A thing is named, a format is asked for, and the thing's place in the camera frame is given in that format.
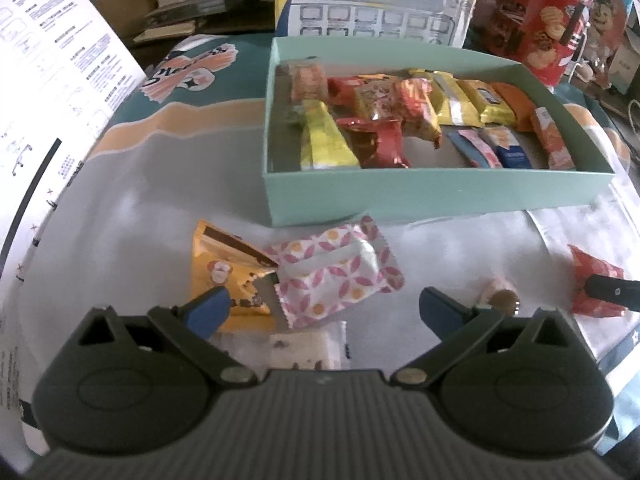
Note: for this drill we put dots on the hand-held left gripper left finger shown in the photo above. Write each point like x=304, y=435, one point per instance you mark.
x=210, y=310

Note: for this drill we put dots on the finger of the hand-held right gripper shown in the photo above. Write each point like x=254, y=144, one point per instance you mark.
x=612, y=290

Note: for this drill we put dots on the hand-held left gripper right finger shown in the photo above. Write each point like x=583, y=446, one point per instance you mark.
x=440, y=310

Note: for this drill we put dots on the red white-dotted snack packet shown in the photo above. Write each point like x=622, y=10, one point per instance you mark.
x=585, y=267

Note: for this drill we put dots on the light green cardboard box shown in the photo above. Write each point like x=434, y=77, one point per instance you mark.
x=425, y=195

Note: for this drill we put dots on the long yellow snack packet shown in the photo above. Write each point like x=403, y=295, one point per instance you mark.
x=325, y=140

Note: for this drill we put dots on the orange cartoon snack packet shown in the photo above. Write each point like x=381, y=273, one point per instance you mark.
x=220, y=270

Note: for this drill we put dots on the round brown candy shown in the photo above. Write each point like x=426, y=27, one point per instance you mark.
x=502, y=300

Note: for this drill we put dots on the white speckled snack packet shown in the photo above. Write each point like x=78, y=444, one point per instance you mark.
x=300, y=347

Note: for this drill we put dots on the pink flower-pattern snack packet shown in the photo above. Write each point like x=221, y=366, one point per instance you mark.
x=335, y=270

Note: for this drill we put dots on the printed tablecloth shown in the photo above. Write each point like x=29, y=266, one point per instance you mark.
x=200, y=170

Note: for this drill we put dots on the orange pink snack packet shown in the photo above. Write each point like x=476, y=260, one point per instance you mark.
x=552, y=140

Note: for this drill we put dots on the blue pink snack packet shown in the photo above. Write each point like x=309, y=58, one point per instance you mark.
x=475, y=150

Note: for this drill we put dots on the blue white snack packet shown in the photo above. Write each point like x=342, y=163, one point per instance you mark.
x=507, y=147

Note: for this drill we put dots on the shiny red snack packet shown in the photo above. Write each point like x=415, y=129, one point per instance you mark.
x=380, y=142

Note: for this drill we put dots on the red orange printed snack packet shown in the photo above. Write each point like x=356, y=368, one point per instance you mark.
x=400, y=107

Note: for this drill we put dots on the plain orange snack packet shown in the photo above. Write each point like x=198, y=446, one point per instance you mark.
x=517, y=105

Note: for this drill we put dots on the yellow silver-striped snack packet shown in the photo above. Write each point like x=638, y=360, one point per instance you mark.
x=452, y=100

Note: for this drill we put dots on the yellow blue-label snack packet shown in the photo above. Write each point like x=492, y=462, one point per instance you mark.
x=487, y=102

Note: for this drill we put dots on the small red snack packet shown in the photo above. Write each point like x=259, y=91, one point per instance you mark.
x=345, y=89

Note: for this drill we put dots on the cartoon figure package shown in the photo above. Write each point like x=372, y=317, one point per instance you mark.
x=607, y=35

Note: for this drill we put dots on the white instruction sheet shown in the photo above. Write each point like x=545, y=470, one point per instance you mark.
x=45, y=110

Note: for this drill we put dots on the red biscuit tin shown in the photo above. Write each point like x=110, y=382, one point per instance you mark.
x=535, y=25

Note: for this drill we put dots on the stack of books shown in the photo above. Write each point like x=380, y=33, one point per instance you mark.
x=200, y=5

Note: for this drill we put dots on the yellow white keyboard-print box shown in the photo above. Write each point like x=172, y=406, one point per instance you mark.
x=370, y=5

